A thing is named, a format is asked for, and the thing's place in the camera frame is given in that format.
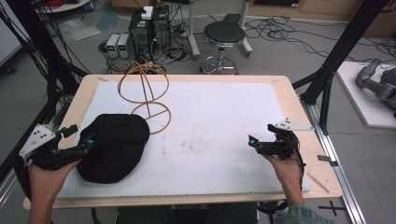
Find white table mat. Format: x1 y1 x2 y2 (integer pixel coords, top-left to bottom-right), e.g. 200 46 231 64
57 81 312 200

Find thin wooden stick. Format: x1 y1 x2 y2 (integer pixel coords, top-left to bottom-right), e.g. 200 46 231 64
305 172 331 194

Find person's left hand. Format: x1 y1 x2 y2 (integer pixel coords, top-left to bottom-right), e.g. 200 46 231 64
28 159 81 200

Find person's right hand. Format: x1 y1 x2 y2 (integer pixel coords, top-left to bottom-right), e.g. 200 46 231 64
262 153 305 202

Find grey robot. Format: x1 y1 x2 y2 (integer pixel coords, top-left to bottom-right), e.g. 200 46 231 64
356 58 396 110

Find black floor cables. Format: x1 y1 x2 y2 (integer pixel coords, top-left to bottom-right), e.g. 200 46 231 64
244 16 396 64

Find grey metal bracket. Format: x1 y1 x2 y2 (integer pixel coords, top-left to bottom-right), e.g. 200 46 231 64
317 154 339 167

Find aluminium rail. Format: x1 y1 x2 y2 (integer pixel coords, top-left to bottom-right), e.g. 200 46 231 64
299 94 368 224

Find black round stool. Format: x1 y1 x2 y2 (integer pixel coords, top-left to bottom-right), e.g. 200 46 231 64
200 21 248 76

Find white platform board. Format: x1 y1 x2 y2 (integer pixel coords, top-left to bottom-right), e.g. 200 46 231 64
335 61 396 130

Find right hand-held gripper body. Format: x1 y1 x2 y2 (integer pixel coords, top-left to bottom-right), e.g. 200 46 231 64
256 117 315 161

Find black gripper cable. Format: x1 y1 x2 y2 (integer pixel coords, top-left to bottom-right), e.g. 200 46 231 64
256 136 307 216

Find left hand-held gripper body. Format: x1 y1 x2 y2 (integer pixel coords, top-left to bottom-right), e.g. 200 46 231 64
18 123 90 172

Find black computer tower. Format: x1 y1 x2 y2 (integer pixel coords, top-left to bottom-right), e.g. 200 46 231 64
151 5 173 52
128 10 155 63

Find black cap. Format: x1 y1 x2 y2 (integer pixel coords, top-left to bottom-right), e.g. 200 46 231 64
76 113 151 185

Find white box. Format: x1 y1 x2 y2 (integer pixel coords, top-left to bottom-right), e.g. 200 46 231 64
141 6 154 21

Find round white table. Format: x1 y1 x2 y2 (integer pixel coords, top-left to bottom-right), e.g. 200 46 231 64
35 0 92 14

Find black metal frame stand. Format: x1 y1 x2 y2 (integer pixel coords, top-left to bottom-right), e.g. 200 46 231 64
291 0 391 135
0 0 90 200

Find grey power supply unit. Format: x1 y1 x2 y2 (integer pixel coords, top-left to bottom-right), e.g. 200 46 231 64
117 33 133 59
106 33 121 59

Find person's legs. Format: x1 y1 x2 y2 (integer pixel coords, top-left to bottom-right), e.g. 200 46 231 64
115 203 260 224

